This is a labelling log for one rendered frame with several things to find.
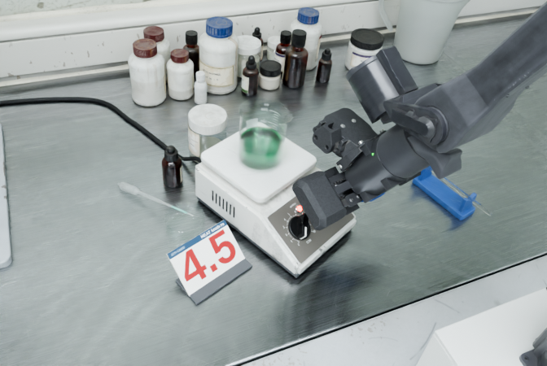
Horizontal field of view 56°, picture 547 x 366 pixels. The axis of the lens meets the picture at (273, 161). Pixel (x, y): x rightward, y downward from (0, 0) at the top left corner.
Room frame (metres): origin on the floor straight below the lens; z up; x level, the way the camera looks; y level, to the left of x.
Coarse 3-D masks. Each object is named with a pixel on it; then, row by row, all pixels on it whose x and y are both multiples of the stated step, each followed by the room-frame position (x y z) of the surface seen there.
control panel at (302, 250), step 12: (288, 204) 0.47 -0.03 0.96; (276, 216) 0.45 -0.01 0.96; (288, 216) 0.46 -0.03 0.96; (348, 216) 0.49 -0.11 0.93; (276, 228) 0.44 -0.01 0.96; (312, 228) 0.46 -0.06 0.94; (336, 228) 0.47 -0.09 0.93; (288, 240) 0.43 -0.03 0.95; (300, 240) 0.43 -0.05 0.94; (312, 240) 0.44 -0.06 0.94; (324, 240) 0.45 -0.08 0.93; (300, 252) 0.42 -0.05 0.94; (312, 252) 0.42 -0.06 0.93
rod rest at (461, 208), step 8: (424, 176) 0.61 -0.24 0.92; (432, 176) 0.62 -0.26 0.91; (416, 184) 0.61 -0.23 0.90; (424, 184) 0.60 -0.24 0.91; (432, 184) 0.61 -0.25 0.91; (440, 184) 0.61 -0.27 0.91; (432, 192) 0.59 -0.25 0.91; (440, 192) 0.59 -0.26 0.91; (448, 192) 0.59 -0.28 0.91; (440, 200) 0.57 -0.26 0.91; (448, 200) 0.57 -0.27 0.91; (456, 200) 0.57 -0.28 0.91; (464, 200) 0.55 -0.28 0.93; (448, 208) 0.56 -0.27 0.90; (456, 208) 0.56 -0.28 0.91; (464, 208) 0.55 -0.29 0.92; (472, 208) 0.56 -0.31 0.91; (456, 216) 0.55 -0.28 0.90; (464, 216) 0.54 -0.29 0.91
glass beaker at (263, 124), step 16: (240, 112) 0.53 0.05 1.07; (256, 112) 0.56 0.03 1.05; (272, 112) 0.56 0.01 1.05; (288, 112) 0.53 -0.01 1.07; (240, 128) 0.52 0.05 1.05; (256, 128) 0.50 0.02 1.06; (272, 128) 0.50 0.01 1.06; (240, 144) 0.52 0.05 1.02; (256, 144) 0.50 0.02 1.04; (272, 144) 0.50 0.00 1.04; (240, 160) 0.51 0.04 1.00; (256, 160) 0.50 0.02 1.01; (272, 160) 0.51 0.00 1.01
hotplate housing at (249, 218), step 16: (208, 176) 0.51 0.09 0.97; (208, 192) 0.50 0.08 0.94; (224, 192) 0.48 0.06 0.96; (240, 192) 0.48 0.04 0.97; (288, 192) 0.49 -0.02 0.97; (224, 208) 0.48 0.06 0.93; (240, 208) 0.46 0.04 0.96; (256, 208) 0.45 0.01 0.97; (272, 208) 0.46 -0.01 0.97; (240, 224) 0.46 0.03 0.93; (256, 224) 0.44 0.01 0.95; (352, 224) 0.49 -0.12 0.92; (256, 240) 0.44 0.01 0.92; (272, 240) 0.43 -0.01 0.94; (336, 240) 0.46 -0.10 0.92; (272, 256) 0.43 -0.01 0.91; (288, 256) 0.41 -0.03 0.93; (320, 256) 0.44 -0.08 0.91
